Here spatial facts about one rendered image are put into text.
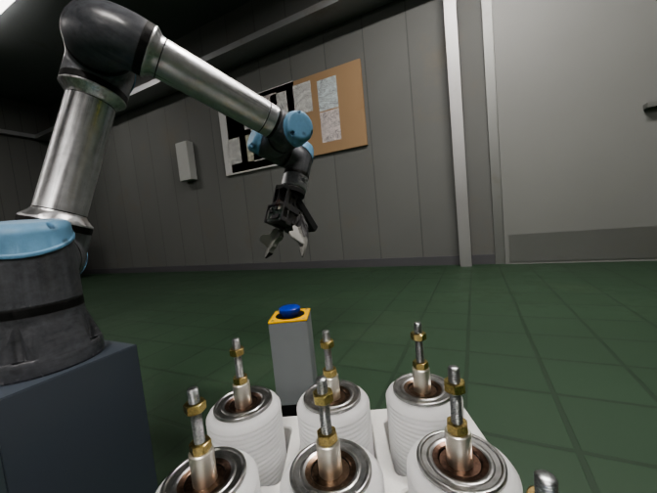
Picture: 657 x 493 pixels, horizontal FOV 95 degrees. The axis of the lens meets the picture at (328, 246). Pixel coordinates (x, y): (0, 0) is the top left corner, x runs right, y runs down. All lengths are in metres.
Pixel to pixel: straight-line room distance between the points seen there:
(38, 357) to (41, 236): 0.17
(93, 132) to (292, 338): 0.57
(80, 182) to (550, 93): 2.85
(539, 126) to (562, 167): 0.35
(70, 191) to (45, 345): 0.30
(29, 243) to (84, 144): 0.25
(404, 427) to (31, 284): 0.55
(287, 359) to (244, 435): 0.18
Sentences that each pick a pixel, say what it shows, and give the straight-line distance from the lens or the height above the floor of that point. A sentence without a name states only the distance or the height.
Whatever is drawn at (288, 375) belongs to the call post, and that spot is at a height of 0.22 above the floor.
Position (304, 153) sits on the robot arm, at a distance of 0.92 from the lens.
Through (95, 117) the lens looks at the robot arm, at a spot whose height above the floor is 0.73.
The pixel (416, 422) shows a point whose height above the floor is 0.24.
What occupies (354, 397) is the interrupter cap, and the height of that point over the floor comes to 0.25.
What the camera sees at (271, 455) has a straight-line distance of 0.46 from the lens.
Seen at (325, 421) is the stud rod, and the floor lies 0.30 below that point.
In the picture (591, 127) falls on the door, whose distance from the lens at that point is 2.96.
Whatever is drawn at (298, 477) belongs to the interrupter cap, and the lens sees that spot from 0.34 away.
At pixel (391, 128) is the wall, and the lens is 3.04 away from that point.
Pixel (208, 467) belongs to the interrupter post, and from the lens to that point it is 0.36.
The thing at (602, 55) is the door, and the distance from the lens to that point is 3.09.
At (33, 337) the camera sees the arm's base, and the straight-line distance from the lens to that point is 0.62.
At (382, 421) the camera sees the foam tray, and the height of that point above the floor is 0.18.
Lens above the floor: 0.48
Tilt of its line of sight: 4 degrees down
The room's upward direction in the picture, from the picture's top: 6 degrees counter-clockwise
